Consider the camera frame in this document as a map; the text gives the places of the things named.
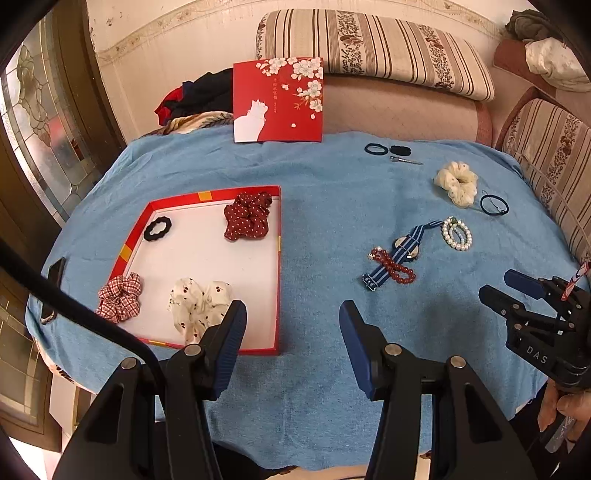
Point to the red cardboard box tray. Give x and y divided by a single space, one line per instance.
207 272

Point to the white cherry print scrunchie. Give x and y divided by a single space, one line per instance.
198 302

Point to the cream dotted scrunchie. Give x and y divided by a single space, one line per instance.
455 182

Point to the pink sofa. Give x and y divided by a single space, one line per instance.
401 108

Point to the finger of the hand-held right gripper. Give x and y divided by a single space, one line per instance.
501 300
526 282

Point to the striped armchair cushion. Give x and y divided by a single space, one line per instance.
554 166

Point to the red polka dot scrunchie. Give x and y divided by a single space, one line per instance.
247 216

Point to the floral cloth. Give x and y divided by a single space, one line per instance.
194 122

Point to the red plaid scrunchie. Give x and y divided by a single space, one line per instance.
120 297

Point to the white cloth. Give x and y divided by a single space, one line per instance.
556 62

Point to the red box lid with cat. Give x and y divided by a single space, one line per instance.
277 99

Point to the stained glass door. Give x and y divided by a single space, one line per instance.
41 120

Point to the dark clothes pile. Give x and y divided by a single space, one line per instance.
203 94

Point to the striped floral cushion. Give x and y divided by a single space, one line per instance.
369 50

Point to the green cloth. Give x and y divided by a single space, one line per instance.
526 25

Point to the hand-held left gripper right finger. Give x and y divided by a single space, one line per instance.
354 337

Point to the person's right hand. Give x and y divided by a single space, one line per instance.
570 410

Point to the small black hair clip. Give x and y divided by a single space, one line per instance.
400 151

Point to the blue towel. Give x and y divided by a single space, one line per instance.
323 221

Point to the black smartphone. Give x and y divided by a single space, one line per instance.
53 288

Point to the metal hair clip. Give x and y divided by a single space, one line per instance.
405 160

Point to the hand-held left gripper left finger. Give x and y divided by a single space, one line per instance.
234 330

